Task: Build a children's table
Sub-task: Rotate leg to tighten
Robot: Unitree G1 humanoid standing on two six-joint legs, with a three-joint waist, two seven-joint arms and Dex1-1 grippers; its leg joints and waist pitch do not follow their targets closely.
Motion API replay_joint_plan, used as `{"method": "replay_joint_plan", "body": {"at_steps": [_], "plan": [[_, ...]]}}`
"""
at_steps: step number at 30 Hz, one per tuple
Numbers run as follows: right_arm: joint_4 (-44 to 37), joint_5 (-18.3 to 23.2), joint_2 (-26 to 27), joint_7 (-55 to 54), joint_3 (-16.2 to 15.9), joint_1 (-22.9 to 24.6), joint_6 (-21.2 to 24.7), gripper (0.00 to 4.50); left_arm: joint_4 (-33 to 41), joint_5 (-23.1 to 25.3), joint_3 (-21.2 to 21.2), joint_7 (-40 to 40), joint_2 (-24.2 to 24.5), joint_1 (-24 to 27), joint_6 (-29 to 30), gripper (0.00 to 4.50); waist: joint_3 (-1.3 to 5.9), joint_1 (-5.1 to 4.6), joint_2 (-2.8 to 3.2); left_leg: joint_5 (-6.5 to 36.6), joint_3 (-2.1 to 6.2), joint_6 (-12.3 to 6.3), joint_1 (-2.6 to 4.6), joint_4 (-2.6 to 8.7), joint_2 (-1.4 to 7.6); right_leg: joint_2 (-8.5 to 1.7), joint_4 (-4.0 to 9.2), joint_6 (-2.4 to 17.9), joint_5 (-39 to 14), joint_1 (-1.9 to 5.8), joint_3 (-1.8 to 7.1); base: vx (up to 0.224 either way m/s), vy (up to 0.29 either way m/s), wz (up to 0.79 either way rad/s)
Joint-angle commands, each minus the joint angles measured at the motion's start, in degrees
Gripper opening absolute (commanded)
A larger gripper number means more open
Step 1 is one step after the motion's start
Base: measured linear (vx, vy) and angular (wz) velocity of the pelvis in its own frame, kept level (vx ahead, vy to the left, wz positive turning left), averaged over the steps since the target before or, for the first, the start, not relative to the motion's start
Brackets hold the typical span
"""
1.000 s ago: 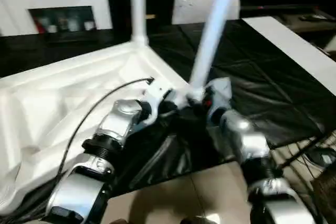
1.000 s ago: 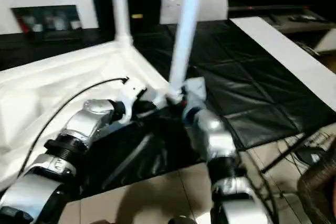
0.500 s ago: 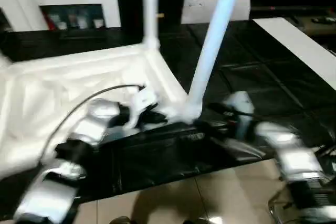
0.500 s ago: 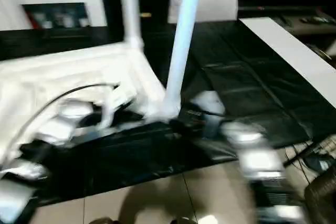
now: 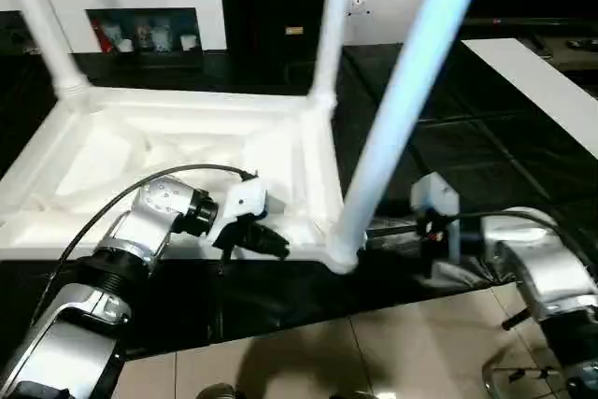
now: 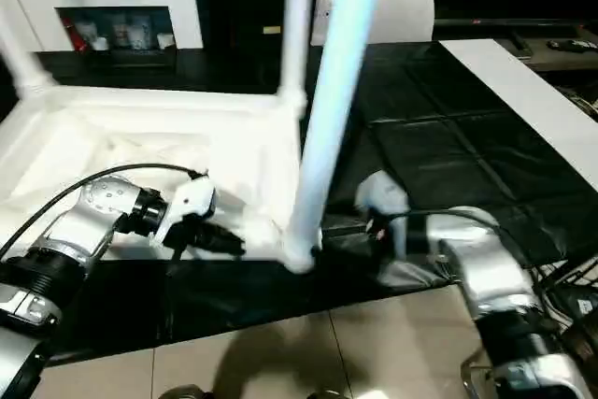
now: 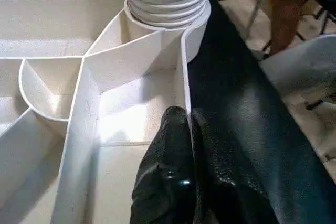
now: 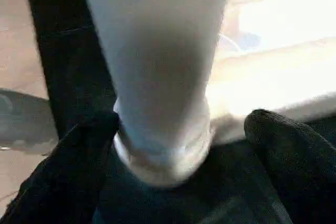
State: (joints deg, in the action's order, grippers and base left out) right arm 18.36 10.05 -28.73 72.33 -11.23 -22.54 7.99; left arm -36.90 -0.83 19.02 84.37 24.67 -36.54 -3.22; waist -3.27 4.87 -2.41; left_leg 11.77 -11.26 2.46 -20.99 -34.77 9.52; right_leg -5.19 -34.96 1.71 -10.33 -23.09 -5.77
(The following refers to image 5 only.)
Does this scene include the black work mat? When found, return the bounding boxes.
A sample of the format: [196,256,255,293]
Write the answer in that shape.
[0,44,598,363]

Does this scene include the black floor stand bar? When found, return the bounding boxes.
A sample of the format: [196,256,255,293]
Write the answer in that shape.
[502,307,534,331]

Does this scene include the grey left robot foot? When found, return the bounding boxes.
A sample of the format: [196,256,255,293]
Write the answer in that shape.
[192,382,246,399]

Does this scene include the flat white board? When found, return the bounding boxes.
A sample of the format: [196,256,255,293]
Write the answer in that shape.
[463,36,598,159]

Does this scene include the white plastic bag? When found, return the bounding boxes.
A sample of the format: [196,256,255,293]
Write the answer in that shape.
[346,0,431,47]

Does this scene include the white cabinet with glass doors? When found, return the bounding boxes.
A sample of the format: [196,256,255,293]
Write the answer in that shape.
[0,0,229,54]

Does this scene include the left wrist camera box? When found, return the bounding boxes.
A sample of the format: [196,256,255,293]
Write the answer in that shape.
[201,177,270,249]

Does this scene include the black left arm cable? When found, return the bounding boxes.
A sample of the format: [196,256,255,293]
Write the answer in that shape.
[28,164,258,325]

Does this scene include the black floor cables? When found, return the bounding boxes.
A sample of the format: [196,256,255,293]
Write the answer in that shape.
[481,348,585,399]

